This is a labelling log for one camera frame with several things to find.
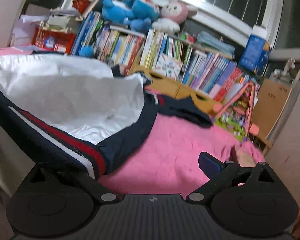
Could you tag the navy and white jacket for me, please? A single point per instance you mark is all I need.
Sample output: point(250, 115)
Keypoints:
point(65, 97)

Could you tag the stack of pale blue booklets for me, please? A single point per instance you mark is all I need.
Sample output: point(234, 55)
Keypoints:
point(215, 43)

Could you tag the wooden drawer organizer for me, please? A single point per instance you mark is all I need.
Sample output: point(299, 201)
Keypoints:
point(165, 85)

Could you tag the white box with pencil print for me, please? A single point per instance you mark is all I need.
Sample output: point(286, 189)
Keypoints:
point(168, 66)

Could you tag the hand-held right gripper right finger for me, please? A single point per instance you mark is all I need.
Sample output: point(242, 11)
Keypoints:
point(208, 163)

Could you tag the pink rabbit-print blanket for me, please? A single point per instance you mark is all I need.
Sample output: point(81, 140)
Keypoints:
point(177, 150)

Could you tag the pink rabbit plush toy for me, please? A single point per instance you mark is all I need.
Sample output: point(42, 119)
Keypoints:
point(175, 12)

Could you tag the brown cardboard box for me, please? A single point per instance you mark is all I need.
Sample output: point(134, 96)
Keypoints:
point(272, 105)

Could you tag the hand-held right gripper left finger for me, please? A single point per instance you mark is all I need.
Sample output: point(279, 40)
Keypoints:
point(90, 185)

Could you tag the red plastic basket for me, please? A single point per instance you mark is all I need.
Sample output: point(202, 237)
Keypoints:
point(55, 41)

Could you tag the blue carton box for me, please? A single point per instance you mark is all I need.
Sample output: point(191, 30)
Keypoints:
point(255, 50)

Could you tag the white window frame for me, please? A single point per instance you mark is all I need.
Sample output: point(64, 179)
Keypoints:
point(227, 13)

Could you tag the small blue plush ball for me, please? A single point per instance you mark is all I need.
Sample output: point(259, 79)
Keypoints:
point(86, 52)

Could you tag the pile of white papers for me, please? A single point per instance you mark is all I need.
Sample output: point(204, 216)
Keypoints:
point(60, 17)

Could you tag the pink toy dollhouse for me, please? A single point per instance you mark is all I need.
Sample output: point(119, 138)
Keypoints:
point(236, 120)

